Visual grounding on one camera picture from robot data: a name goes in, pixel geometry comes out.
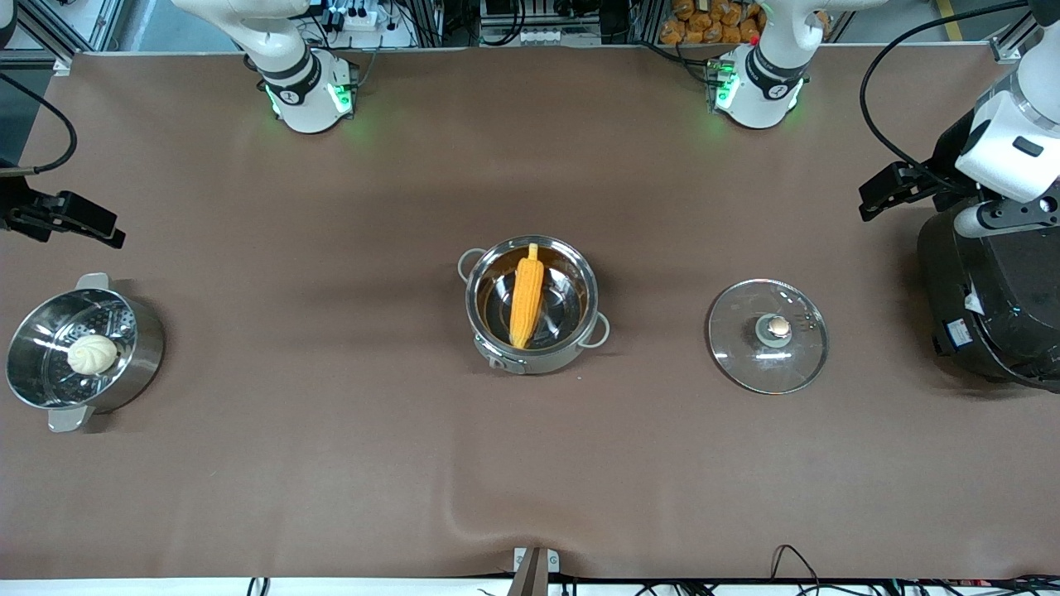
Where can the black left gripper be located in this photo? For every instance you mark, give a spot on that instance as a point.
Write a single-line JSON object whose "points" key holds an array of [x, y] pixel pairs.
{"points": [[949, 159]]}

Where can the metal table edge bracket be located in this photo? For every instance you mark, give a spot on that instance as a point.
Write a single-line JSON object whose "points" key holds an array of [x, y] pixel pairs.
{"points": [[536, 567]]}

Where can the steel steamer pot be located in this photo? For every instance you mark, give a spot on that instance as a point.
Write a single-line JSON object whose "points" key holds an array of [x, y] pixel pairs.
{"points": [[142, 348]]}

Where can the white steamed bun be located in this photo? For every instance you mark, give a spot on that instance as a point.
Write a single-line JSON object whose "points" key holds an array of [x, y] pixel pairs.
{"points": [[92, 354]]}

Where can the yellow corn cob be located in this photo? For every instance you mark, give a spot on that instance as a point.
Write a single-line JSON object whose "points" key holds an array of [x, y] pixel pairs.
{"points": [[526, 298]]}

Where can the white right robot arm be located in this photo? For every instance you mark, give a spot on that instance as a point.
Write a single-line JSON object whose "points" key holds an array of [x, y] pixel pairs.
{"points": [[306, 103]]}

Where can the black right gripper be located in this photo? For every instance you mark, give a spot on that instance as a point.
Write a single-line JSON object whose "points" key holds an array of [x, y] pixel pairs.
{"points": [[15, 204]]}

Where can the black round appliance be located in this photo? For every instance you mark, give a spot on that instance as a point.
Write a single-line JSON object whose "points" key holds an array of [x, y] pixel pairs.
{"points": [[994, 290]]}

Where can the brown table mat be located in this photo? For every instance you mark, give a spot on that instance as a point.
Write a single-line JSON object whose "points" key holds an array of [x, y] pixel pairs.
{"points": [[530, 463]]}

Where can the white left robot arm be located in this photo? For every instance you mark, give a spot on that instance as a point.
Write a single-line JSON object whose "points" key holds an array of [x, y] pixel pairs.
{"points": [[758, 99]]}

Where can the aluminium frame profile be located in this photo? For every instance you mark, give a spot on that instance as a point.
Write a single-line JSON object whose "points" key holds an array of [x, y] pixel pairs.
{"points": [[41, 25], [1014, 41]]}

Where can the white power strip with plugs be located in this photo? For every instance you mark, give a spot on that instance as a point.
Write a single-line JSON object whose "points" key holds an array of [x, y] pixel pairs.
{"points": [[359, 18]]}

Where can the bag of orange bread rolls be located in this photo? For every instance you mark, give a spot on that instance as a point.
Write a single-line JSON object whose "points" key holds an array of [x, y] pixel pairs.
{"points": [[704, 21]]}

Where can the glass pot lid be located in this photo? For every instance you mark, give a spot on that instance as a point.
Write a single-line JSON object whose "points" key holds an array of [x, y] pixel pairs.
{"points": [[745, 356]]}

